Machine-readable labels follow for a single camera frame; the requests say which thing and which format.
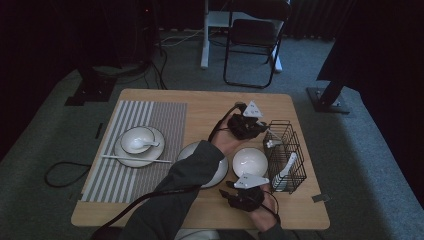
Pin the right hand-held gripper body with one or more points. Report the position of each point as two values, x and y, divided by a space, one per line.
248 198

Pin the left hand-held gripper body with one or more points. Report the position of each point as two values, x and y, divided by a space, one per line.
245 126

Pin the large white plate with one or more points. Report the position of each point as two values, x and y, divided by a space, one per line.
222 170

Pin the white chopsticks pair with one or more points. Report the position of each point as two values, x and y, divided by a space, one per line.
133 158
271 143

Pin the small white plate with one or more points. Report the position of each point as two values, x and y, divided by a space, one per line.
133 164

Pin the white ceramic spoon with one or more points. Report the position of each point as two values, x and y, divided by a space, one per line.
138 144
289 165

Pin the white bowl with black rim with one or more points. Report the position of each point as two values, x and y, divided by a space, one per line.
250 164
133 135

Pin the person's left hand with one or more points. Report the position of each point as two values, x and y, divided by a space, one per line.
225 141

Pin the person's light clothing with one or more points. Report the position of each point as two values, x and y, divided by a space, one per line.
200 235

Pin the black metal stand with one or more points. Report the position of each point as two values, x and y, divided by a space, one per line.
328 100

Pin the grey tape piece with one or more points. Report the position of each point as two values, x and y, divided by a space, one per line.
321 198

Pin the black folding chair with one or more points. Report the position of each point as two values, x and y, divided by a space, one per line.
253 31

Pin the grey striped placemat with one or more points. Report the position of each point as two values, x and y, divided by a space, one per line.
110 180

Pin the small black stick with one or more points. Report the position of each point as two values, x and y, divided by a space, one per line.
99 130

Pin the dark curtain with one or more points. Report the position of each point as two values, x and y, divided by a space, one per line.
383 50

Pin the black stand base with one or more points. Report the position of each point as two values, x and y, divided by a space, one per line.
90 95

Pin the white desk frame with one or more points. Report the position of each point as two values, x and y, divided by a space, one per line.
205 50

